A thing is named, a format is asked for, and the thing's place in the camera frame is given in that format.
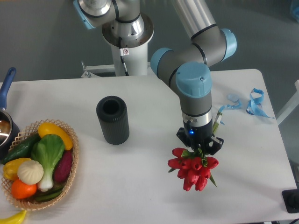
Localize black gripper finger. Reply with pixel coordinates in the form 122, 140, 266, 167
203, 136, 224, 155
176, 127, 191, 147

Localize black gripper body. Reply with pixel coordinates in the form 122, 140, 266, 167
183, 120, 213, 149

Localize red tulip bouquet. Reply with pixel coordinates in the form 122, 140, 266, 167
167, 111, 224, 192

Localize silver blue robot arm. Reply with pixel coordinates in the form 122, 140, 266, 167
73, 0, 237, 155

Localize light blue ribbon strip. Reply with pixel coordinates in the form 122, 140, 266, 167
218, 93, 242, 125

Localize blue ribbon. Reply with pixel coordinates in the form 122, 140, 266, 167
246, 88, 274, 119

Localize black ribbed vase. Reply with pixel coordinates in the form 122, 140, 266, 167
96, 96, 129, 145

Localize white furniture leg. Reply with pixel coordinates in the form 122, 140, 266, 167
276, 80, 299, 125

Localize black device at edge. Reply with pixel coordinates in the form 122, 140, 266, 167
282, 189, 299, 214

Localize purple sweet potato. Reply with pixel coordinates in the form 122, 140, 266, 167
54, 151, 72, 182

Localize green bok choy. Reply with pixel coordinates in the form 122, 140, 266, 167
31, 134, 65, 192

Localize dark green vegetable in basket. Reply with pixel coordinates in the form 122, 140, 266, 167
34, 186, 64, 203

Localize woven bamboo basket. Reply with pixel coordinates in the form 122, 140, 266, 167
1, 119, 79, 211

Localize white steamed bun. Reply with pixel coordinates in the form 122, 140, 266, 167
17, 160, 44, 185

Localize green cucumber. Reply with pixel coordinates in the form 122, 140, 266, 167
1, 133, 41, 165

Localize orange fruit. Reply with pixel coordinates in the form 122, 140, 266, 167
11, 179, 37, 199

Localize yellow bell pepper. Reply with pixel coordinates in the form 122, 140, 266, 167
3, 158, 30, 181

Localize yellow banana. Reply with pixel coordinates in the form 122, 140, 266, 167
0, 210, 27, 224

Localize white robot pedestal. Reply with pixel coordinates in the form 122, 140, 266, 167
80, 13, 155, 79

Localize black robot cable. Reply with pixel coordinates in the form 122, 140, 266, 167
118, 36, 130, 77

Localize blue handled saucepan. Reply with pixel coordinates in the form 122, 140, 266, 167
0, 67, 20, 160

